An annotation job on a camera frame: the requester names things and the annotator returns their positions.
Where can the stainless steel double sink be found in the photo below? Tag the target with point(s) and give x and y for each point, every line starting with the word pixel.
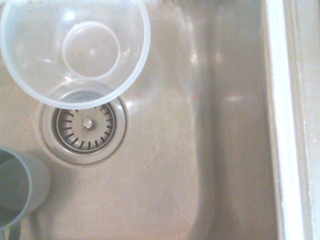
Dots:
pixel 162 150

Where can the metal sink drain strainer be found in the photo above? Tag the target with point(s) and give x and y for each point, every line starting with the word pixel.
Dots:
pixel 86 135

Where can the clear plastic round container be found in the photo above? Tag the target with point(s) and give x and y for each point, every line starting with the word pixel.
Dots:
pixel 75 50

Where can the dark green plastic cup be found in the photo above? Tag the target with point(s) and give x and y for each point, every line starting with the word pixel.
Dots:
pixel 27 180

